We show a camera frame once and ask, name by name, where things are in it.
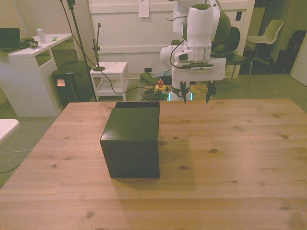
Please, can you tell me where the black drawer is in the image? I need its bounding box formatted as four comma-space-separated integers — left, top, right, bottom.
115, 101, 161, 110

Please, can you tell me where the black microphone stand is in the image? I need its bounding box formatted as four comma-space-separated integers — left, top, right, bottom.
92, 23, 106, 72

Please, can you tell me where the white paper sheet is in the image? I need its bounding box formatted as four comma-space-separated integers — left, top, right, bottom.
139, 0, 150, 18

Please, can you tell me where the dark headset on desk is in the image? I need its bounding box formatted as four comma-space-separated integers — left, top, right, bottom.
20, 37, 39, 49

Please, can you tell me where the black laptop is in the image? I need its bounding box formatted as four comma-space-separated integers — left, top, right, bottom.
0, 27, 21, 53

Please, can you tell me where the black drawer cabinet box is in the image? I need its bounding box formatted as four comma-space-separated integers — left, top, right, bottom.
99, 107, 161, 179

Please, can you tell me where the clear plastic water bottle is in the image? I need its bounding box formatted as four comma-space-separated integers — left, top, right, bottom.
36, 24, 47, 45

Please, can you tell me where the white plastic chair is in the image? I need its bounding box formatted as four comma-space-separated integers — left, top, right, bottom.
246, 19, 284, 65

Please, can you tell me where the red emergency stop button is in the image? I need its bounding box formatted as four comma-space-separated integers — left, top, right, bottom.
154, 78, 167, 93

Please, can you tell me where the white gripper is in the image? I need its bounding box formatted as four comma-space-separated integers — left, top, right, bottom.
171, 57, 227, 105

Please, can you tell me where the white rounded table edge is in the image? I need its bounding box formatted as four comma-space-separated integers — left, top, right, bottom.
0, 118, 20, 144

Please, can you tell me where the white desk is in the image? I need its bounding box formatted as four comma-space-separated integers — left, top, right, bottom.
0, 33, 74, 117

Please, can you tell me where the white small side table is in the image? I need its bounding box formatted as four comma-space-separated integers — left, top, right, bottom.
89, 61, 131, 102

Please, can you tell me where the black chair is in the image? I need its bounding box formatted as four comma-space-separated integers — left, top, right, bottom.
211, 25, 254, 92

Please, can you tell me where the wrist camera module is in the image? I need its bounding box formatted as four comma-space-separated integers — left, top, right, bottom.
174, 49, 195, 63

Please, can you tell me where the black computer tower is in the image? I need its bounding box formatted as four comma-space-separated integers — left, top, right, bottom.
51, 60, 97, 108

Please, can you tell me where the black tripod stand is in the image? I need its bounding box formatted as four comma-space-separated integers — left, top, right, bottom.
59, 0, 98, 103

